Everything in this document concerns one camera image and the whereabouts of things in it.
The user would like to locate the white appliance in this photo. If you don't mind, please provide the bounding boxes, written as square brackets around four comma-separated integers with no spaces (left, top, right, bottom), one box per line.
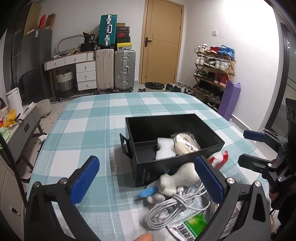
[6,87,23,115]

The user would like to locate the black tote bag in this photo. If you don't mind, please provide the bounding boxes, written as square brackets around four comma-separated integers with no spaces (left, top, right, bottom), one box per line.
[80,32,95,52]

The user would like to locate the grey side cabinet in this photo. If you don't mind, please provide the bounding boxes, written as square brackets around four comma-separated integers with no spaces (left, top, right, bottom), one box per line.
[6,102,46,170]

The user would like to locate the checkered teal tablecloth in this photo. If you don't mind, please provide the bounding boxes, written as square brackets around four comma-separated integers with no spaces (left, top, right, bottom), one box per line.
[31,92,268,240]

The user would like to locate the woven laundry basket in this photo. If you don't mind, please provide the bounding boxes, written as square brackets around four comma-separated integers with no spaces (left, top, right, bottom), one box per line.
[56,70,75,98]

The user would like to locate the beige suitcase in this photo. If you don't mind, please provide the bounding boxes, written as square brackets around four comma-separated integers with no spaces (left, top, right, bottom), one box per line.
[95,49,114,90]

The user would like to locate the red white packet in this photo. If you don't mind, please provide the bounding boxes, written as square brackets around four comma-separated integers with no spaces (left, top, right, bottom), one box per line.
[207,151,228,170]

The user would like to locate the green medicine packet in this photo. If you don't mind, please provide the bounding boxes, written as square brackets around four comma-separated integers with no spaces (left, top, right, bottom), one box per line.
[167,213,208,241]

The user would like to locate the white foam piece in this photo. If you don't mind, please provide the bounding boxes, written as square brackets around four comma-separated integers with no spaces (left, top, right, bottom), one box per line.
[156,138,176,161]

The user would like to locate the dark grey refrigerator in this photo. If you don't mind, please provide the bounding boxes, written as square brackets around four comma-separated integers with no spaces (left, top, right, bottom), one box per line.
[21,29,52,103]

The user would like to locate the stack of shoe boxes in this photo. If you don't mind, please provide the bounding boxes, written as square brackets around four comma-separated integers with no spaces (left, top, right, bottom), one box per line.
[115,23,132,50]

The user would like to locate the purple bag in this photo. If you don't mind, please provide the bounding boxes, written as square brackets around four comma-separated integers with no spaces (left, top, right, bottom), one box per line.
[218,82,241,121]

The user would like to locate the silver suitcase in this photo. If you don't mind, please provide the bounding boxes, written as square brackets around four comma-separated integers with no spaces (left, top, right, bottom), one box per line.
[114,50,136,92]

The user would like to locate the white plush toy blue ear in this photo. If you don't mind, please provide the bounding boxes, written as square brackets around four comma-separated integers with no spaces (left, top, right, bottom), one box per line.
[139,162,200,204]

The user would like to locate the person's left hand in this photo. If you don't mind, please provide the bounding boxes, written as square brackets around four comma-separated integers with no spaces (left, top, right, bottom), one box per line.
[134,233,153,241]

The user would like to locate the white cable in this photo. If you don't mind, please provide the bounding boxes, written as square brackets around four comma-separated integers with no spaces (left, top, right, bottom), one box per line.
[139,181,212,231]

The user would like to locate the teal suitcase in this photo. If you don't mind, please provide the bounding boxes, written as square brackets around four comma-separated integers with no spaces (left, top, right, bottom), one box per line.
[98,14,117,49]

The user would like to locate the black open box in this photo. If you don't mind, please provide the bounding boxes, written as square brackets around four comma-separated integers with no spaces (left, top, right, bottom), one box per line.
[120,114,225,187]

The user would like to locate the person's right hand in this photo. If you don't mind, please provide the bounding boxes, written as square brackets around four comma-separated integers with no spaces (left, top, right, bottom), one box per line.
[269,159,282,202]

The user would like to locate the shoelaces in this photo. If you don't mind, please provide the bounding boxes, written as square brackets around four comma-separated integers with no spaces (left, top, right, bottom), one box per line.
[171,132,201,156]

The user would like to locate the round white stool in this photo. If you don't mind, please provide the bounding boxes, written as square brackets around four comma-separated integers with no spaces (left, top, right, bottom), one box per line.
[37,99,52,118]

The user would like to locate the black camera cable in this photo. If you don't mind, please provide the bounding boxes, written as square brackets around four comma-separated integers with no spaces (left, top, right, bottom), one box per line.
[0,133,30,204]

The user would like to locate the wooden door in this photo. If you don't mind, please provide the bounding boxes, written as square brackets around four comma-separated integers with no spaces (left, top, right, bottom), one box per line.
[139,1,184,84]

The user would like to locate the white drawer desk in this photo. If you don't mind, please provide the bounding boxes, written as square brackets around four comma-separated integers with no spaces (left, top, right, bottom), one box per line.
[44,51,97,100]

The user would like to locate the wooden shoe rack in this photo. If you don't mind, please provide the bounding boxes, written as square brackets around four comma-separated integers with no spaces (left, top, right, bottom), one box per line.
[193,44,236,111]

